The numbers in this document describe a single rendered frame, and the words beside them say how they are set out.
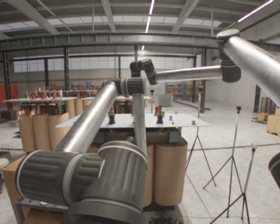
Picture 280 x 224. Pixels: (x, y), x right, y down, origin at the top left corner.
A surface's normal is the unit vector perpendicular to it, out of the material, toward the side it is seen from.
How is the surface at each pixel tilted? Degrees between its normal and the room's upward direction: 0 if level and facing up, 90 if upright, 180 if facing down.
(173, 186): 90
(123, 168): 37
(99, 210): 30
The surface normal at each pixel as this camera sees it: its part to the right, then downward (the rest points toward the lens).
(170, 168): 0.04, 0.16
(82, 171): -0.15, -0.65
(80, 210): -0.43, -0.72
